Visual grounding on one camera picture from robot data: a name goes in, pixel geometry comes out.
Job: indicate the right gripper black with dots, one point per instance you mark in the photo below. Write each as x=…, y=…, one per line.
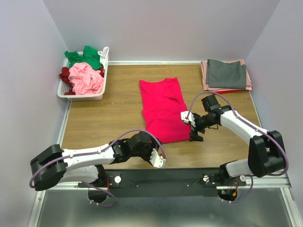
x=193, y=135

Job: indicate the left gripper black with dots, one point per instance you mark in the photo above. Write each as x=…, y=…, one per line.
x=154, y=144

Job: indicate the crimson red t shirt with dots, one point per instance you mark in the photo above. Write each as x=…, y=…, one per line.
x=162, y=104

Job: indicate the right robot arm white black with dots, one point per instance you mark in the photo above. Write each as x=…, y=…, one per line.
x=266, y=155

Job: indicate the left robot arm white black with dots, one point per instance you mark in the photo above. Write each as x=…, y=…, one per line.
x=56, y=165

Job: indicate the folded red t shirt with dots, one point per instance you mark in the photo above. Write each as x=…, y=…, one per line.
x=224, y=91

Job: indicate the folded grey t shirt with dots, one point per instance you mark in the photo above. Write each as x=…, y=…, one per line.
x=226, y=75

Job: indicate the folded dusty pink t shirt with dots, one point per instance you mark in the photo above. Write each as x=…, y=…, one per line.
x=206, y=87

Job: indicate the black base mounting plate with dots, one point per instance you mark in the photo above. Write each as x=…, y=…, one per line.
x=172, y=182

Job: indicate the light pink t shirt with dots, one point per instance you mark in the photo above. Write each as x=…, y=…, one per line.
x=85, y=80

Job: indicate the white plastic laundry basket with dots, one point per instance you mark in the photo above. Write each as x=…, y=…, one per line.
x=62, y=88

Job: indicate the green t shirt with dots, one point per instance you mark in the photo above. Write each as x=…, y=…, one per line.
x=89, y=56

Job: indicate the dark red t shirt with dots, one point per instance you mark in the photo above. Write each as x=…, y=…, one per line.
x=64, y=75

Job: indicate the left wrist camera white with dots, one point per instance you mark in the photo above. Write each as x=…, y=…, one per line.
x=156, y=160

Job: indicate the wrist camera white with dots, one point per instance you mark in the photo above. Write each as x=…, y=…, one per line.
x=156, y=160
x=188, y=118

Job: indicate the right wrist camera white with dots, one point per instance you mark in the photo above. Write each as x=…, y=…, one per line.
x=188, y=118

